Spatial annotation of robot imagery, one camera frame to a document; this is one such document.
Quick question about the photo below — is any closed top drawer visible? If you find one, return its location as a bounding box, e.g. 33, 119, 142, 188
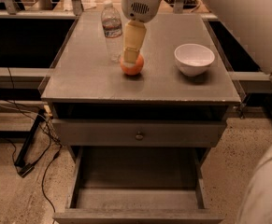
52, 119, 226, 147

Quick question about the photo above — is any orange fruit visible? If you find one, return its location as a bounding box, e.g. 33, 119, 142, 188
120, 54, 144, 76

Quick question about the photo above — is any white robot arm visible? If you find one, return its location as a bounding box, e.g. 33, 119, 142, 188
122, 0, 272, 224

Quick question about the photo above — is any open middle drawer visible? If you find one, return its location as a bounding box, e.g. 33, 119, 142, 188
53, 147, 222, 224

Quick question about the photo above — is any grey wooden drawer cabinet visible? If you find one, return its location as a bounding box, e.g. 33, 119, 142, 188
37, 12, 247, 224

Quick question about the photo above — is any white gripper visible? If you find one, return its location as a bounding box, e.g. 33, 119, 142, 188
122, 0, 162, 63

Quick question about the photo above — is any black cable bundle background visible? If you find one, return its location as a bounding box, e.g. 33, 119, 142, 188
164, 0, 200, 9

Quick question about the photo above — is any black floor cable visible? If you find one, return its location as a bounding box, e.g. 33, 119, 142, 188
0, 67, 64, 215

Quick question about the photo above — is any black metal stand leg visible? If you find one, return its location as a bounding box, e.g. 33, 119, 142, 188
14, 109, 45, 177

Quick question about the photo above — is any clear plastic water bottle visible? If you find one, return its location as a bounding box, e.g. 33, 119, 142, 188
101, 0, 123, 63

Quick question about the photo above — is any white ceramic bowl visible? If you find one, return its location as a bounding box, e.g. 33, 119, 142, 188
174, 44, 215, 77

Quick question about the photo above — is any white crumpled cloth background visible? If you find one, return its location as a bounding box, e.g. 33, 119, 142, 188
63, 0, 97, 11

